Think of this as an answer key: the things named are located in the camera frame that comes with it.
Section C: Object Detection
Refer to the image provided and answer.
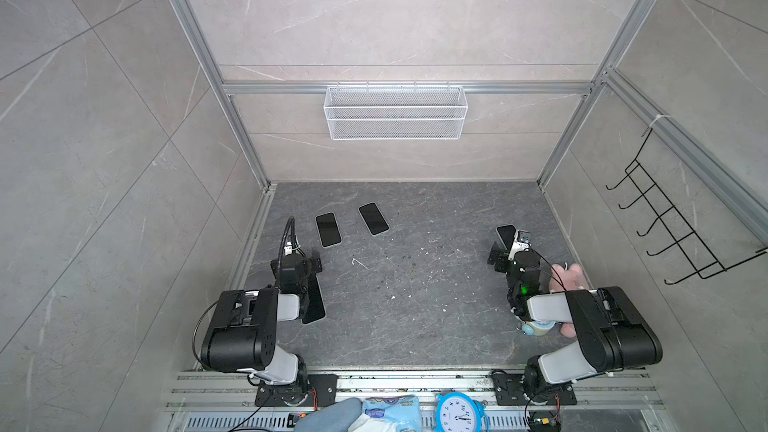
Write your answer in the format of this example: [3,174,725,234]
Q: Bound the blue alarm clock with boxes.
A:
[435,392,486,432]

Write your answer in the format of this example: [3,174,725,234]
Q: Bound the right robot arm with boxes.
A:
[488,243,663,404]

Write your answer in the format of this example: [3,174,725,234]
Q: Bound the white wire mesh basket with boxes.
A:
[323,85,469,141]

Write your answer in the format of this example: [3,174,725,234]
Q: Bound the pink pig plush toy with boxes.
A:
[550,262,586,338]

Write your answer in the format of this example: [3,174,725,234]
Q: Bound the black wire hook rack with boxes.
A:
[604,127,767,286]

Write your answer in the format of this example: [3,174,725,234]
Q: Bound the black phone right side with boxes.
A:
[496,225,517,252]

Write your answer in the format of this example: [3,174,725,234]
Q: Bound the grey-blue cloth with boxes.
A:
[294,398,363,432]

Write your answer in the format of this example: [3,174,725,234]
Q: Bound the black phone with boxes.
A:
[358,203,389,236]
[315,212,342,248]
[496,225,517,252]

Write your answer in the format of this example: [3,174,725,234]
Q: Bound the black phone centre left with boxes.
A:
[358,203,389,236]

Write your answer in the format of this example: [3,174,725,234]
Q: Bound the black phone far left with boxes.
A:
[315,212,342,248]

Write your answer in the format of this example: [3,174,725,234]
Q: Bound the small blue white cup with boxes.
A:
[521,321,556,337]

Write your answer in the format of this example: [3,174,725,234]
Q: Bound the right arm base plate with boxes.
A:
[489,370,577,406]

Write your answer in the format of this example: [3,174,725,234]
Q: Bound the aluminium rail front frame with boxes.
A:
[151,366,676,431]

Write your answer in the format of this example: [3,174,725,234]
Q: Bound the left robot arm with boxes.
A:
[193,250,326,391]

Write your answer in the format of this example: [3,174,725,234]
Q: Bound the blue wet wipes pack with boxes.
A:
[348,396,422,432]

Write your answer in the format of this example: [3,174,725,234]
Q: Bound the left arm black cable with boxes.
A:
[277,215,297,265]

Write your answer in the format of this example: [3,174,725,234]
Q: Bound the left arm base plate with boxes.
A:
[254,374,339,408]

